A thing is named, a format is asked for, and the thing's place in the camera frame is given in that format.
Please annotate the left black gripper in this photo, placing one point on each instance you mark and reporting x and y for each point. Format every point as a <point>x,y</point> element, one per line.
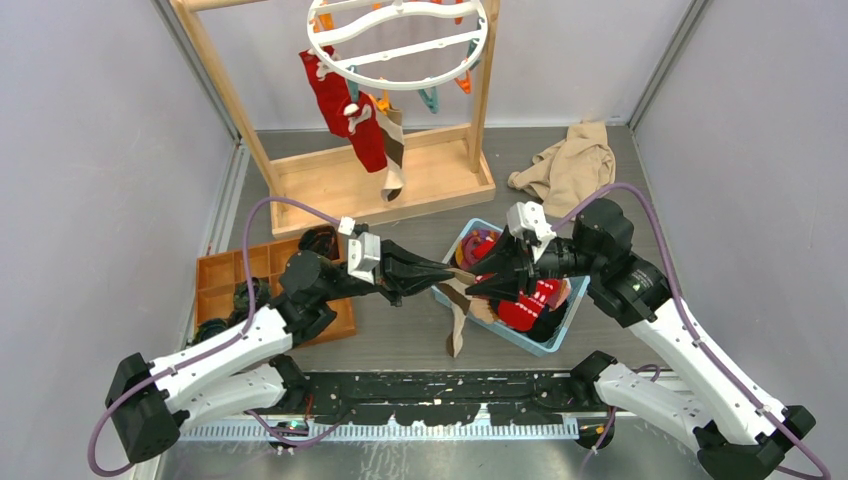
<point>402,273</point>

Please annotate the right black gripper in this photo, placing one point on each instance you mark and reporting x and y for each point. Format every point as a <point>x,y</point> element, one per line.
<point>506,256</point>

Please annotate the beige brown striped sock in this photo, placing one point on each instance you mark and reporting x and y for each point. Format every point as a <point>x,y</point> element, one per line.
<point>391,124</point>

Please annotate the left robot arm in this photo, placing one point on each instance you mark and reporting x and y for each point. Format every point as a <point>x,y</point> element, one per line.
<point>151,403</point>

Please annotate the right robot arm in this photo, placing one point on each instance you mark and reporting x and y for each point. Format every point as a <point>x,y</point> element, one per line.
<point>736,429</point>

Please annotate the wooden hanger stand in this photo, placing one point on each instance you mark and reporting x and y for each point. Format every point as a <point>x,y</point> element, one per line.
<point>443,163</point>

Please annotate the white round clip hanger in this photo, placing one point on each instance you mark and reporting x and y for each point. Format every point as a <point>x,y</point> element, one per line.
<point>402,45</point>

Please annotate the red white patterned sock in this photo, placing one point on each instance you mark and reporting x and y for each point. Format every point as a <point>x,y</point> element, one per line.
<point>523,314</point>

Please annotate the blue plastic basket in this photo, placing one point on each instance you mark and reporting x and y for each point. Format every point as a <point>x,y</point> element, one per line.
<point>578,289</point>

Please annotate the beige cloth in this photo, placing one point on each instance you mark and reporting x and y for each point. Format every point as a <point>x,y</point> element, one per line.
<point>566,173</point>

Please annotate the orange clothes peg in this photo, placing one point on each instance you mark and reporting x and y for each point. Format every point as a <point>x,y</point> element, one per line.
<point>383,102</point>

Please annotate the teal clothes peg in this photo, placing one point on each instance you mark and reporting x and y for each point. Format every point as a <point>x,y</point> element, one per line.
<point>430,98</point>
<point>352,86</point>

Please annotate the wooden compartment tray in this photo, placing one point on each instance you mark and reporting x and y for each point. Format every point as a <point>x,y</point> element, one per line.
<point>217,276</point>

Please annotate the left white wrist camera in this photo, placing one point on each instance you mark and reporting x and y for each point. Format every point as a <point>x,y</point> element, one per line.
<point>363,249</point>

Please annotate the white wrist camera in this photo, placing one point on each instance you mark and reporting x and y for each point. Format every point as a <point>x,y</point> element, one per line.
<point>363,249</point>
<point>527,223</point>

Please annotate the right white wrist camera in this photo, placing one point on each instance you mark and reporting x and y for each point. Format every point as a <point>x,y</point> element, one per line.
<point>527,223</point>

